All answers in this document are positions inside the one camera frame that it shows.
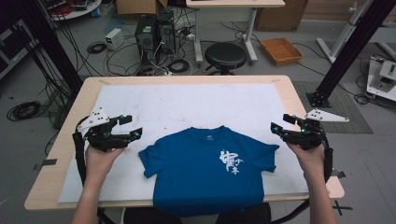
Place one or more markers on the round white table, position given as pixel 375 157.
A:
pixel 79 9

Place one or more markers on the open cardboard box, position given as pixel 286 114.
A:
pixel 137 6

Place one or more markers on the person's dark pants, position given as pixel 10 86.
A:
pixel 243 216

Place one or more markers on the grey floor mat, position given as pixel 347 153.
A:
pixel 342 105

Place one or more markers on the black frame post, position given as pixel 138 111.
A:
pixel 51 46
pixel 351 49

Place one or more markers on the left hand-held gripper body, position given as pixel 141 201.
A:
pixel 102 137

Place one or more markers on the white table mat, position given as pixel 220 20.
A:
pixel 186 105

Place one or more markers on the white-legged desk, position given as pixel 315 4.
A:
pixel 233 3

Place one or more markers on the blue t-shirt white print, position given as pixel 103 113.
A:
pixel 193 177

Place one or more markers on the white device on board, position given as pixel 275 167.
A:
pixel 384 77

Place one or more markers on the white metal stand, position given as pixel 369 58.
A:
pixel 342 34

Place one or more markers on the person's left hand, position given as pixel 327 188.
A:
pixel 101 163

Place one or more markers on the black round stool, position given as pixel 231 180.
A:
pixel 224 56

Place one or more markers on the dark equipment rack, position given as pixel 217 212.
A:
pixel 14 49

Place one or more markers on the person's right hand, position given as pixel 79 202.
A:
pixel 309 161

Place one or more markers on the black computer tower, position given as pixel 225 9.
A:
pixel 166 32
pixel 145 39

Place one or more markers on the large cardboard box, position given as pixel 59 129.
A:
pixel 280 15

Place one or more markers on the white power supply box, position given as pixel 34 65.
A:
pixel 114 38

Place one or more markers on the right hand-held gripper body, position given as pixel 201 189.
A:
pixel 306 135

